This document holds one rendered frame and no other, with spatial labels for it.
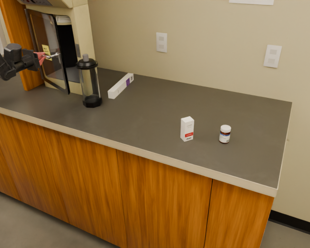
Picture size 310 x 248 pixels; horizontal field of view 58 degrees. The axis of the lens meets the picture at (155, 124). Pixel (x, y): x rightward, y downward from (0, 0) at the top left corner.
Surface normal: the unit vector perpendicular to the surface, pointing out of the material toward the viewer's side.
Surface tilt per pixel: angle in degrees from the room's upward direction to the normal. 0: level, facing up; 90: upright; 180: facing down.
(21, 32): 90
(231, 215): 90
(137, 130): 0
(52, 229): 0
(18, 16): 90
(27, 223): 0
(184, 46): 90
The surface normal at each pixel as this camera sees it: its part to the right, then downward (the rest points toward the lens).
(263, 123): -0.02, -0.84
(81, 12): 0.90, 0.22
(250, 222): -0.44, 0.48
